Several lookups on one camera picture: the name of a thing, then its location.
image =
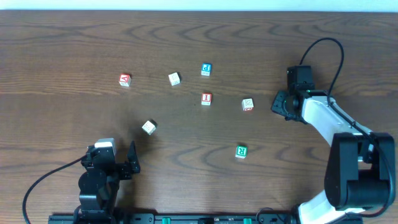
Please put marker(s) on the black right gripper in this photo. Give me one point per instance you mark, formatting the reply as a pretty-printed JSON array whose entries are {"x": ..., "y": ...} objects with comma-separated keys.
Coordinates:
[{"x": 278, "y": 104}]

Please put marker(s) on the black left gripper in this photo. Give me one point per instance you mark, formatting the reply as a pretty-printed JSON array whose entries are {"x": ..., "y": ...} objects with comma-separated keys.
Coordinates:
[{"x": 123, "y": 170}]

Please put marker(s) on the red letter I block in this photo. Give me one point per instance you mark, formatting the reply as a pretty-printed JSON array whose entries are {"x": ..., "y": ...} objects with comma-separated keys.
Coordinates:
[{"x": 206, "y": 99}]

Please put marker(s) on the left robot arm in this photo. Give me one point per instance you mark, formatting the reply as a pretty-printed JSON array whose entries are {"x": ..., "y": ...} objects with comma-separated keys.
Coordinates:
[{"x": 99, "y": 185}]

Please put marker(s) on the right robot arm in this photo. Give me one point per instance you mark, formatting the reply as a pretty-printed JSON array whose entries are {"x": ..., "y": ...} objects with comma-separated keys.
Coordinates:
[{"x": 360, "y": 178}]

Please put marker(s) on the tilted plain wooden block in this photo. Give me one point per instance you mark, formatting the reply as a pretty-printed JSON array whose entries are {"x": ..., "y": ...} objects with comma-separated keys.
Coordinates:
[{"x": 149, "y": 127}]

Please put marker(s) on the wooden block red side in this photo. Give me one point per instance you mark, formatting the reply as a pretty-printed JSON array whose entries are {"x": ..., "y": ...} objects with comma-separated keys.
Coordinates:
[{"x": 247, "y": 104}]

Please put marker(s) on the green letter R block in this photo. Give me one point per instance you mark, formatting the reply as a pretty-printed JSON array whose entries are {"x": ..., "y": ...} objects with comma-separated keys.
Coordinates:
[{"x": 241, "y": 152}]

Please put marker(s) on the red letter A block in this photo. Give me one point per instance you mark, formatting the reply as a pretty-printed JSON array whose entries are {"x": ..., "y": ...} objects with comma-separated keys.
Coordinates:
[{"x": 125, "y": 79}]

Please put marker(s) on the plain wooden block top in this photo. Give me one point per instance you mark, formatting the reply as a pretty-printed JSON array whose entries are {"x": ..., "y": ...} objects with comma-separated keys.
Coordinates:
[{"x": 174, "y": 78}]

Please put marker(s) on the blue letter P block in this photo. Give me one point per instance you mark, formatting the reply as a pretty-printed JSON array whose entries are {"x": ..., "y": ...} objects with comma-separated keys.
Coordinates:
[{"x": 206, "y": 69}]

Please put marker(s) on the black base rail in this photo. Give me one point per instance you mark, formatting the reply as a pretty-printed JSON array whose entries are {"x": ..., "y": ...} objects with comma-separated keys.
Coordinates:
[{"x": 148, "y": 218}]

